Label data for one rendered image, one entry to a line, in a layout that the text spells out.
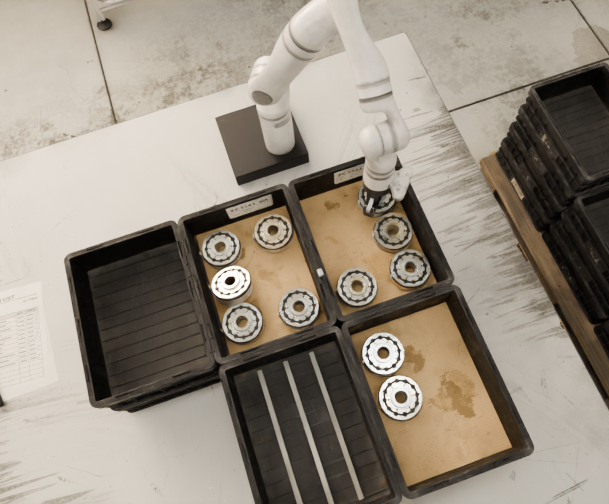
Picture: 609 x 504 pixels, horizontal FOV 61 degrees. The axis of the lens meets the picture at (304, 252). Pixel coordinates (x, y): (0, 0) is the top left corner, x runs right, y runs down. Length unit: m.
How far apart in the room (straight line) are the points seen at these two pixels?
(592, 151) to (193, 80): 1.85
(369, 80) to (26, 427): 1.25
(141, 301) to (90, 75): 1.81
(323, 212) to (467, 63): 1.61
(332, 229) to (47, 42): 2.26
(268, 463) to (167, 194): 0.86
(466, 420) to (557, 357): 0.36
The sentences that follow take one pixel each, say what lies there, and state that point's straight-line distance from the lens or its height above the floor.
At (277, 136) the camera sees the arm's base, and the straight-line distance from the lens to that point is 1.54.
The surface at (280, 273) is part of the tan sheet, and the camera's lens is 1.38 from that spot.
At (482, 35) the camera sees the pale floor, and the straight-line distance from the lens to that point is 3.00.
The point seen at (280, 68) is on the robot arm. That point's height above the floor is 1.16.
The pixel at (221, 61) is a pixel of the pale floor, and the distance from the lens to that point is 2.88.
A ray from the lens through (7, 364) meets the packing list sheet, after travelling 1.72.
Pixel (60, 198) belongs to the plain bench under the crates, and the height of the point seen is 0.70.
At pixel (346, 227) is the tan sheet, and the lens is 1.42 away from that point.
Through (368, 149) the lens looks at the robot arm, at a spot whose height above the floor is 1.20.
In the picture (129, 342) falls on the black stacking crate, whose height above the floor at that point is 0.83.
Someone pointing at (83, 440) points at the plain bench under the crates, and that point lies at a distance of 1.58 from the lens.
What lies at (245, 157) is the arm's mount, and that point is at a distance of 1.63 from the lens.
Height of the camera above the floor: 2.14
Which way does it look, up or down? 69 degrees down
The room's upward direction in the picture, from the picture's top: 9 degrees counter-clockwise
